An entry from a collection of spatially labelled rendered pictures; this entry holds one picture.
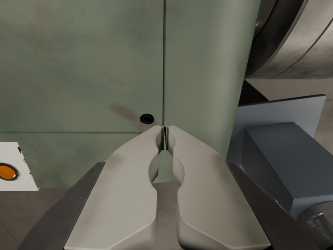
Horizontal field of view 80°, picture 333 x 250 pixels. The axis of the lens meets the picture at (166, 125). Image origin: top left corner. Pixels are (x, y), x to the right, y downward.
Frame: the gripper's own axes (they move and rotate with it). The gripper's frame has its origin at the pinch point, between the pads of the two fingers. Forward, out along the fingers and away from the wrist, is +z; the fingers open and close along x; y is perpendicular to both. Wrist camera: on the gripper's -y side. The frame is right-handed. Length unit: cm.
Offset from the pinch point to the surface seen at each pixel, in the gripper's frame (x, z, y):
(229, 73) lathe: 6.3, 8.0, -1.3
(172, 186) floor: 13, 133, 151
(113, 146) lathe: -5.6, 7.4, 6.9
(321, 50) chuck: 17.7, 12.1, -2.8
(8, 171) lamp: -18.1, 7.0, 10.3
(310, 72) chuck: 19.8, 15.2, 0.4
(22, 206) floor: -147, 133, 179
